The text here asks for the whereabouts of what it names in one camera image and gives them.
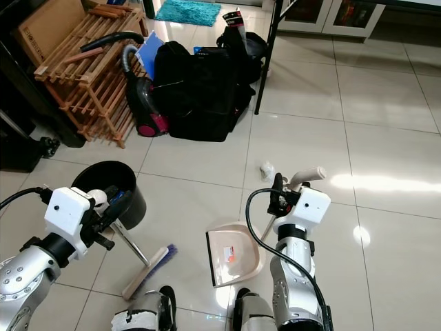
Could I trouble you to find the white paper ball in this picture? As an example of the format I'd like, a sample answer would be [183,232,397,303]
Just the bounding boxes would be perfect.
[259,162,277,182]

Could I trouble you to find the beige long-handled dustpan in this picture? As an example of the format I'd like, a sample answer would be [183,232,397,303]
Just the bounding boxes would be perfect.
[205,167,329,288]

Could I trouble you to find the teal shaggy floor mat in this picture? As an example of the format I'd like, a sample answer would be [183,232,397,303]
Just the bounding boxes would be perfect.
[154,0,222,28]

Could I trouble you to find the black round waste bin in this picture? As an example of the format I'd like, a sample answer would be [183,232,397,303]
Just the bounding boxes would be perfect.
[71,161,147,232]

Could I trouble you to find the robot left leg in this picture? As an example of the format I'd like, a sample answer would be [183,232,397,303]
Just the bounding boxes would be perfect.
[113,289,177,331]

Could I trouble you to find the robot leg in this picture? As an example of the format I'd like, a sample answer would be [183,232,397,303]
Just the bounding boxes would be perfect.
[113,289,177,331]
[232,288,278,331]

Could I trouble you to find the black wheeled base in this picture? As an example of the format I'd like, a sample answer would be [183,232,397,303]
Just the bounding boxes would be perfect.
[0,134,61,174]

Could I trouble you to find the black and pink vacuum cleaner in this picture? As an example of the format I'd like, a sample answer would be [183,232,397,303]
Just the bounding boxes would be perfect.
[81,32,170,139]

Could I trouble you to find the robot right leg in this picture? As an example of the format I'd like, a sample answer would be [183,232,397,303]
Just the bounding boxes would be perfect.
[232,288,278,331]

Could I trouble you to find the large black fabric bag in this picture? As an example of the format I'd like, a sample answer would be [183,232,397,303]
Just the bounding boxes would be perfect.
[152,41,253,143]

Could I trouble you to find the wooden slatted shoe rack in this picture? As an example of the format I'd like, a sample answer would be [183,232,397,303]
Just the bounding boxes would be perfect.
[34,6,146,150]

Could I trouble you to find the grey table with black legs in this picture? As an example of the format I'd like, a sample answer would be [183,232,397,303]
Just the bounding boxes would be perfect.
[254,0,285,116]

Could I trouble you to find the small black backpack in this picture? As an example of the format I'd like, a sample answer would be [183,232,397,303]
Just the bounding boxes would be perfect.
[216,8,270,67]

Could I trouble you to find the blue folder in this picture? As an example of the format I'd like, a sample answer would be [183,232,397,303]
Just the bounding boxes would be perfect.
[136,31,167,81]

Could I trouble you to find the black glossy cabinet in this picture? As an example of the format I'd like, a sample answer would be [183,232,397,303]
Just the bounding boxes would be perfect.
[0,0,88,150]

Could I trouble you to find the white glass-door cabinet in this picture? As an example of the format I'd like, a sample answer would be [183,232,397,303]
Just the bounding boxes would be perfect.
[276,0,386,39]

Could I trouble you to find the brown cardboard box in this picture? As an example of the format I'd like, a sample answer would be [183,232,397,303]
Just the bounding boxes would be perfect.
[17,0,88,68]

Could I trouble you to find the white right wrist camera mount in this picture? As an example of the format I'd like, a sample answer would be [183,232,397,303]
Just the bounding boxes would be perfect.
[279,187,332,239]

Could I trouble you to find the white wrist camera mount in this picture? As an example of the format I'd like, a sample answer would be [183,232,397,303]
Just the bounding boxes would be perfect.
[44,186,100,239]
[279,187,332,239]

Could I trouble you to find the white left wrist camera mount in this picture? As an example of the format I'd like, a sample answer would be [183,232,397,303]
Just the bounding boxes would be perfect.
[44,186,100,239]

